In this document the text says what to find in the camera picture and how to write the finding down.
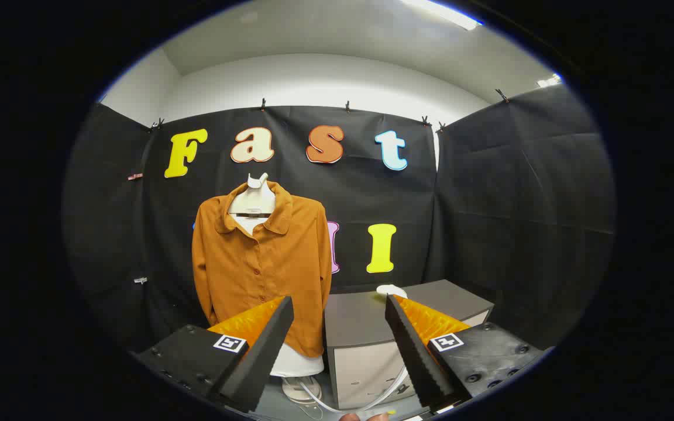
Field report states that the black backdrop cloth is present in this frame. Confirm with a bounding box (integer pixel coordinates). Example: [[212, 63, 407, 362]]
[[62, 85, 615, 351]]

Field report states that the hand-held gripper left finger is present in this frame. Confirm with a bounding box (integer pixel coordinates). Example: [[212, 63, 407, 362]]
[[132, 295, 295, 413]]

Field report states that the grey drawer cabinet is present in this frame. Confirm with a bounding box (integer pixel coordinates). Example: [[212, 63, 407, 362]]
[[324, 279, 496, 410]]

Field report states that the orange button-up shirt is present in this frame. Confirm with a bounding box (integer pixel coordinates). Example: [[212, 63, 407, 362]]
[[192, 180, 333, 358]]

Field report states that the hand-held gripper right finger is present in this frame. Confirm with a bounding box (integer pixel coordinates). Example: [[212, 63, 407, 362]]
[[385, 294, 548, 415]]

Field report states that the white round stand base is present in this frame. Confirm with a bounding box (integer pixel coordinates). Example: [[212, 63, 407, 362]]
[[281, 376, 323, 404]]

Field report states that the ceiling light strip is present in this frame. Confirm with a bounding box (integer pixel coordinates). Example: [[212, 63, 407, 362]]
[[401, 0, 484, 31]]

